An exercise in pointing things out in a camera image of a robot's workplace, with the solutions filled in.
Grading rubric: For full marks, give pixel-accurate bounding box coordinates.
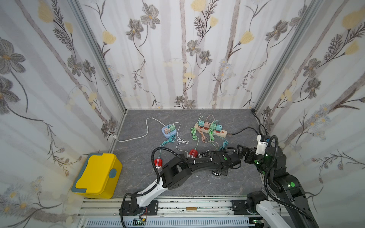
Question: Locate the black shaver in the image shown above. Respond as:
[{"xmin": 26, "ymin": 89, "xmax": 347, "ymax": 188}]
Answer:
[{"xmin": 212, "ymin": 171, "xmax": 221, "ymax": 177}]

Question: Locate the red shaver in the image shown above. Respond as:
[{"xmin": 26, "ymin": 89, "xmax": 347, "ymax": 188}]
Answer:
[
  {"xmin": 188, "ymin": 149, "xmax": 199, "ymax": 159},
  {"xmin": 154, "ymin": 157, "xmax": 163, "ymax": 171}
]

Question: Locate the teal charger end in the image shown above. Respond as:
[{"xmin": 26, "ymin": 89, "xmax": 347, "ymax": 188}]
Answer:
[
  {"xmin": 198, "ymin": 120, "xmax": 205, "ymax": 127},
  {"xmin": 215, "ymin": 124, "xmax": 222, "ymax": 132}
]

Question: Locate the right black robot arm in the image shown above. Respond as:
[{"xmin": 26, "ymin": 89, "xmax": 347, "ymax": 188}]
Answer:
[{"xmin": 237, "ymin": 142, "xmax": 318, "ymax": 228}]

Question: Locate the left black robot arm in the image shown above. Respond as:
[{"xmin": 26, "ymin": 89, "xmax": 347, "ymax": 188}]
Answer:
[{"xmin": 119, "ymin": 146, "xmax": 243, "ymax": 216}]

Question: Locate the beige power strip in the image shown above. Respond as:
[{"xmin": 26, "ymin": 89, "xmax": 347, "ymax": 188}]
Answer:
[{"xmin": 193, "ymin": 123, "xmax": 228, "ymax": 139}]

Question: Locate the light green charger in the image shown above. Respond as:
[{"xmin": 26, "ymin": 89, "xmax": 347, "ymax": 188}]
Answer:
[{"xmin": 210, "ymin": 123, "xmax": 217, "ymax": 131}]

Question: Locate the blue round power cube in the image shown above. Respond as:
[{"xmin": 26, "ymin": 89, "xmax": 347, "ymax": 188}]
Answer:
[{"xmin": 162, "ymin": 124, "xmax": 177, "ymax": 139}]

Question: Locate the yellow lidded box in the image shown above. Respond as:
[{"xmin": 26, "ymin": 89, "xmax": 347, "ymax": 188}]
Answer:
[{"xmin": 71, "ymin": 153, "xmax": 123, "ymax": 199}]

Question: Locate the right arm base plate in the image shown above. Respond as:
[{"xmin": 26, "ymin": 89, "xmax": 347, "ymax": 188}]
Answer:
[{"xmin": 230, "ymin": 198, "xmax": 271, "ymax": 215}]

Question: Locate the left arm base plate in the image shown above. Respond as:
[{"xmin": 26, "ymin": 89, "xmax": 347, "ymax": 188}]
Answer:
[{"xmin": 119, "ymin": 200, "xmax": 159, "ymax": 216}]

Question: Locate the white power cube cable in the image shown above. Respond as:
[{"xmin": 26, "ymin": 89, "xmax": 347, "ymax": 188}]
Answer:
[{"xmin": 113, "ymin": 117, "xmax": 167, "ymax": 143}]

